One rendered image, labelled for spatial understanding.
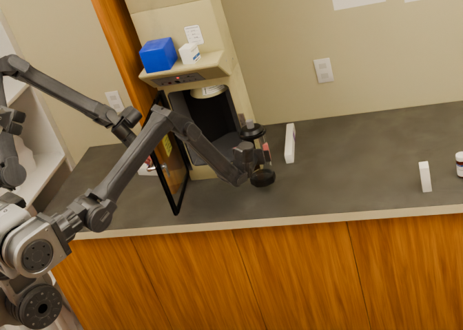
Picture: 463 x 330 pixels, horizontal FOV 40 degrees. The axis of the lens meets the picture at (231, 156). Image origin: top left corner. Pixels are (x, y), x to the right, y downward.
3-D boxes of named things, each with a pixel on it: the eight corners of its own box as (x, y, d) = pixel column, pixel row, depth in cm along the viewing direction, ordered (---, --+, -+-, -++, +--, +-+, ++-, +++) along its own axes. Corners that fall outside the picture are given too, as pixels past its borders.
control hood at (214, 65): (155, 85, 251) (147, 62, 246) (232, 73, 240) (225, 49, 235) (146, 99, 242) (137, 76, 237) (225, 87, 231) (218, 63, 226)
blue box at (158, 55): (154, 62, 244) (147, 40, 239) (178, 58, 241) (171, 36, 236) (146, 74, 236) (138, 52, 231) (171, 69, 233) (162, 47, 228)
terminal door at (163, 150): (189, 173, 270) (159, 91, 250) (177, 218, 245) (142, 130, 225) (187, 173, 271) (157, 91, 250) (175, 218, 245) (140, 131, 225)
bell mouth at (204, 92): (196, 80, 268) (192, 69, 265) (235, 74, 262) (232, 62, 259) (184, 101, 253) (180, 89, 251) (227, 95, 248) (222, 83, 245)
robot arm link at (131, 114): (95, 118, 238) (104, 114, 231) (114, 98, 244) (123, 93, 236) (118, 140, 242) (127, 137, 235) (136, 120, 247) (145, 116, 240)
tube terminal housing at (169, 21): (204, 148, 295) (150, -10, 256) (272, 140, 284) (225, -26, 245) (191, 180, 275) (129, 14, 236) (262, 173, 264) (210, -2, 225)
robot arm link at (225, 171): (159, 123, 197) (183, 133, 190) (169, 108, 198) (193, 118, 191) (220, 181, 230) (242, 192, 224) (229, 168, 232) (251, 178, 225)
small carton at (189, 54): (189, 58, 237) (184, 43, 234) (201, 57, 235) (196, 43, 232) (183, 64, 234) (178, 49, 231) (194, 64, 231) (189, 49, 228)
